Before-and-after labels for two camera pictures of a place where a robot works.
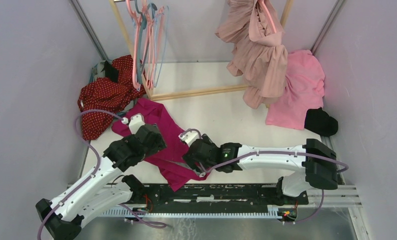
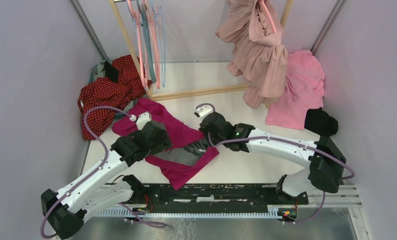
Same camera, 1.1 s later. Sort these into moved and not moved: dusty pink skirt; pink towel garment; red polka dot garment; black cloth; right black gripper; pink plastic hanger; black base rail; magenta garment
Moved: magenta garment; right black gripper
Not moved: red polka dot garment; pink towel garment; black cloth; black base rail; dusty pink skirt; pink plastic hanger
